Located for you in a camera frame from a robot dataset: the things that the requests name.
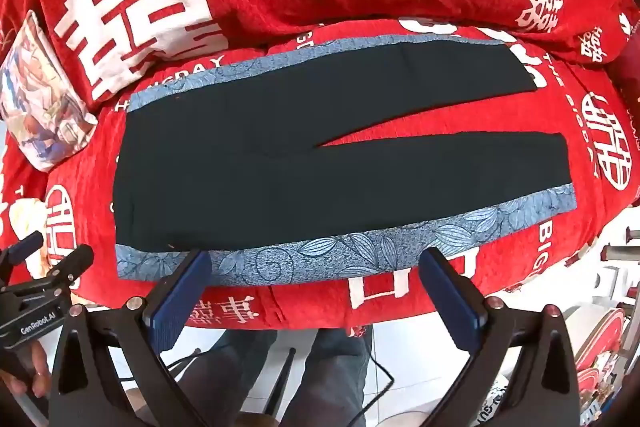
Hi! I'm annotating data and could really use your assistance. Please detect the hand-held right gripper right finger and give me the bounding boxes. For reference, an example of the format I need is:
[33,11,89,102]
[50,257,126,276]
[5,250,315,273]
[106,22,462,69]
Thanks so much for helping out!
[417,248,593,427]

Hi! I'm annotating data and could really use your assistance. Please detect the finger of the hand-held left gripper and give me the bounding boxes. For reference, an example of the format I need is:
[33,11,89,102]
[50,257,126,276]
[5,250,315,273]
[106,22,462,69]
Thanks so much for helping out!
[47,244,96,293]
[0,232,45,275]

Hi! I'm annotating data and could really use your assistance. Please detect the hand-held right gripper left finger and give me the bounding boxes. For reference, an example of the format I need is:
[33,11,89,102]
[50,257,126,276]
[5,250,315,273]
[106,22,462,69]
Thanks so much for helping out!
[47,249,213,427]

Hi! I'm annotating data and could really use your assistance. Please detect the black pants with blue trim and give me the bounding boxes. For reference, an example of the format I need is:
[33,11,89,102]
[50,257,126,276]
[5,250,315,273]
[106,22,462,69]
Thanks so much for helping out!
[112,34,577,286]

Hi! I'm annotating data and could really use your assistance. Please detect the person's left hand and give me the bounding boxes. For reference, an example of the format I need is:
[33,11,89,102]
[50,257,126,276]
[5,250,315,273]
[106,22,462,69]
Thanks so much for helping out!
[0,341,52,400]

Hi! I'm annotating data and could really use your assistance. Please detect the cream printed cloth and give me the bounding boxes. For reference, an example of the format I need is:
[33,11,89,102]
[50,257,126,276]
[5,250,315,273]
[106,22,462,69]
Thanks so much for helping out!
[6,197,50,270]

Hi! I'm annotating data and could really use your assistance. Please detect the black rod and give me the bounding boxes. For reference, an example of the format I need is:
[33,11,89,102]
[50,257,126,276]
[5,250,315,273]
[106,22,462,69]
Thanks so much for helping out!
[264,347,297,419]

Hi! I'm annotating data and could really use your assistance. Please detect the person's right leg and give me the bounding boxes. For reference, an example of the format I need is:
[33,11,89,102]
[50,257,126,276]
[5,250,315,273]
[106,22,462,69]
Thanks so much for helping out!
[300,327,375,427]

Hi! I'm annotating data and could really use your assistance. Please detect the picture print cushion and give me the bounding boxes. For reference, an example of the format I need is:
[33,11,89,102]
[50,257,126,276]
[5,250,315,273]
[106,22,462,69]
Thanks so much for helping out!
[0,9,98,172]

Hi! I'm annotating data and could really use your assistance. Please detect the red patterned round box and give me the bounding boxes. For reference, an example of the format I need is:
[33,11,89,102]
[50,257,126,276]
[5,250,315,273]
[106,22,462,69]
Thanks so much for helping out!
[575,307,632,380]

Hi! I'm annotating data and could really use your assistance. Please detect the white metal rack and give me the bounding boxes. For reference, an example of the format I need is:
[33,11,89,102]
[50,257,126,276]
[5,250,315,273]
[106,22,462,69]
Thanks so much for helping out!
[565,227,640,308]

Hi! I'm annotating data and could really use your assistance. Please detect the red printed blanket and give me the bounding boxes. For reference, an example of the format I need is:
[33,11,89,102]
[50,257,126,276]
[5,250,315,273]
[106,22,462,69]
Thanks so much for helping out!
[0,19,640,333]

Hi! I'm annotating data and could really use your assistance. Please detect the black cable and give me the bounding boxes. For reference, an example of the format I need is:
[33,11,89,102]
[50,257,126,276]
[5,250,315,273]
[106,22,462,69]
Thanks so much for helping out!
[345,327,397,427]

